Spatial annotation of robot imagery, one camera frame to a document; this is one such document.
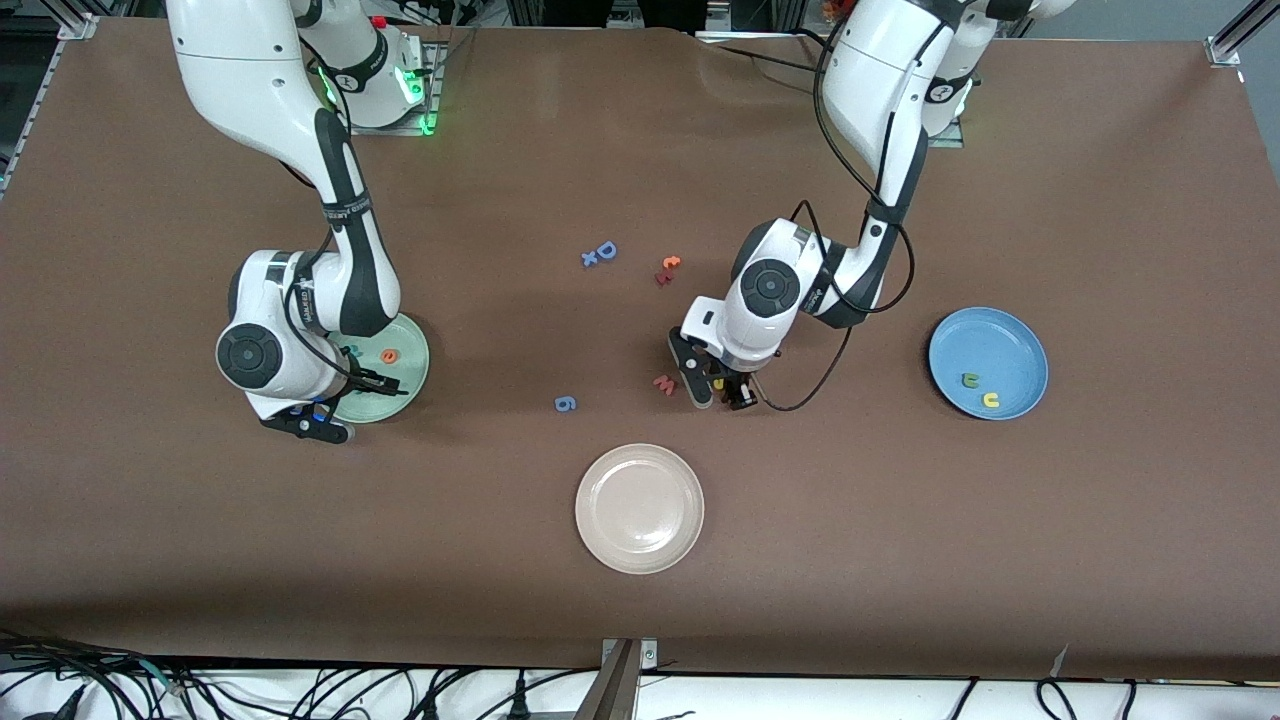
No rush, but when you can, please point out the aluminium camera mount post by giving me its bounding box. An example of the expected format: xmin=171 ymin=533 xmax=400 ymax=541
xmin=575 ymin=638 xmax=661 ymax=720

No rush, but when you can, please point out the teal tipped cable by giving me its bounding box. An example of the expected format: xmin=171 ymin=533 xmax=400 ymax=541
xmin=138 ymin=655 xmax=191 ymax=697

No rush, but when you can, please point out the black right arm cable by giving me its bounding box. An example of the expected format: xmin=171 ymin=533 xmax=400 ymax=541
xmin=280 ymin=0 xmax=406 ymax=393

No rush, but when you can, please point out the beige plate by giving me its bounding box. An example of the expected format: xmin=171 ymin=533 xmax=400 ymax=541
xmin=574 ymin=443 xmax=706 ymax=576

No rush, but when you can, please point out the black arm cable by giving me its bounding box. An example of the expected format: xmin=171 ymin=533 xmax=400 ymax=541
xmin=280 ymin=0 xmax=406 ymax=393
xmin=755 ymin=0 xmax=916 ymax=413

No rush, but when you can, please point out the brown table cover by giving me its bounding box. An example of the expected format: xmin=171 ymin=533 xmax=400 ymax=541
xmin=0 ymin=15 xmax=1280 ymax=683

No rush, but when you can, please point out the light green plate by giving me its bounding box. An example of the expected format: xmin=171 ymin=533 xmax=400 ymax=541
xmin=330 ymin=312 xmax=431 ymax=424

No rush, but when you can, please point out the blue plate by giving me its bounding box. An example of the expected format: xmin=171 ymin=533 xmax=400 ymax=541
xmin=928 ymin=306 xmax=1050 ymax=421

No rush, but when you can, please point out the long black base cable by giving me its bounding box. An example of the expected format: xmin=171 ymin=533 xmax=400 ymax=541
xmin=700 ymin=38 xmax=831 ymax=79

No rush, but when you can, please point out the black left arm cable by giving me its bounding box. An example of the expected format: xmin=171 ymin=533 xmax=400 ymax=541
xmin=755 ymin=0 xmax=916 ymax=413

